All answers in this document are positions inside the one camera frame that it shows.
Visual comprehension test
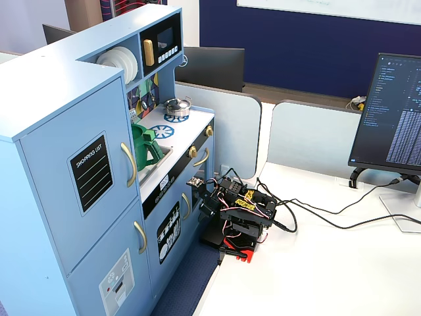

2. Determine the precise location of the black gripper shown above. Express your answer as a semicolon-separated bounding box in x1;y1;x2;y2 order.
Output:
186;177;222;228

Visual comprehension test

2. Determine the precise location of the blue door with dishwasher sticker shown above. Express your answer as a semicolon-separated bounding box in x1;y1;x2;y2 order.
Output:
143;188;195;297

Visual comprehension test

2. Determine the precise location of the black robot arm red base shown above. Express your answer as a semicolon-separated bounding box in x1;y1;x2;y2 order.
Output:
199;168;279;264

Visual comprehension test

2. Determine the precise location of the blue oven door with window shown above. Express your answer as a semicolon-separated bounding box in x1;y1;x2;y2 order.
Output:
189;136;215;215

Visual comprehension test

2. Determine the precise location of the blue door with shopping list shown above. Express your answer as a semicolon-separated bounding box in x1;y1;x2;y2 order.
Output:
18;75;141;277

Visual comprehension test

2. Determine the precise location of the blue door with ice dispenser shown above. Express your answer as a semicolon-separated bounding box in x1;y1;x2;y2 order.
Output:
67;196;156;316

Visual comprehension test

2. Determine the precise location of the black microwave door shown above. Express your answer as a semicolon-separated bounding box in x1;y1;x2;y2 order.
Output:
139;13;183;79

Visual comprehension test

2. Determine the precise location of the brown wooden cabinet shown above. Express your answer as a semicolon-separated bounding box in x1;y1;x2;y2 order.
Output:
64;0;107;34

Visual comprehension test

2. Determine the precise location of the grey blue desk divider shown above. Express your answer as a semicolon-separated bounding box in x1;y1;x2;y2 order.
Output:
175;80;263;180
266;99;363;180

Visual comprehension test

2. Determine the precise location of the green plastic pitcher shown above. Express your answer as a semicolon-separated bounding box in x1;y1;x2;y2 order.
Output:
130;122;165;172

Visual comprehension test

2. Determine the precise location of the silver toy pot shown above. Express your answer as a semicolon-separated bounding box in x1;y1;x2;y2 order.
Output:
163;101;193;119

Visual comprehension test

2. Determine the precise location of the silver pot lid black knob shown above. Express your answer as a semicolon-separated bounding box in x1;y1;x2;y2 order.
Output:
164;97;191;111

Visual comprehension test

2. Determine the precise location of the dark blue textured mat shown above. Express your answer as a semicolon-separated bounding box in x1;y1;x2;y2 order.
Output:
149;242;226;316

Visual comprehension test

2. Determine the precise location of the black monitor back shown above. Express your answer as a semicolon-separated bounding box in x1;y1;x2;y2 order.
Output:
182;45;246;93

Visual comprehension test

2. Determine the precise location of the white plate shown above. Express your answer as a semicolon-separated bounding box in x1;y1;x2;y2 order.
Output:
121;45;139;82
114;46;136;83
96;48;130;78

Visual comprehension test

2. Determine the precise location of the light blue toy kitchen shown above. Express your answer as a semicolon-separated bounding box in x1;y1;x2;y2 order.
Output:
0;5;217;316

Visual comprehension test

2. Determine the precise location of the silver monitor stand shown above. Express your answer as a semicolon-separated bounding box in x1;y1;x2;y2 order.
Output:
379;172;421;234

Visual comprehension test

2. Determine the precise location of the computer monitor showing code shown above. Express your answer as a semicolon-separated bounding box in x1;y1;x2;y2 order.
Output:
347;52;421;176

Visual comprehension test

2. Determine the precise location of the dark grey monitor back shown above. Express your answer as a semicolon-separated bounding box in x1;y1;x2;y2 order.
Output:
41;23;78;45

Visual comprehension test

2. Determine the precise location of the whiteboard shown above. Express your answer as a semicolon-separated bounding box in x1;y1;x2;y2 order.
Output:
235;0;421;26

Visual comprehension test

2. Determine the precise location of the yellow and white cable bundle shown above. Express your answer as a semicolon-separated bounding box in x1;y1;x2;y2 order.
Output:
345;94;366;112

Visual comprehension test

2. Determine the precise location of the rack with red cables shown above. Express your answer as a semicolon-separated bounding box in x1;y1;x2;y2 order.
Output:
101;0;167;22

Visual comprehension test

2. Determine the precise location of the black cable with plug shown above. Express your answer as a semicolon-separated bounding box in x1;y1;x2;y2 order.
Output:
262;176;412;215

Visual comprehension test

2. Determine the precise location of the long black cable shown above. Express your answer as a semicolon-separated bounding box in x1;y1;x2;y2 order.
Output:
256;177;421;234

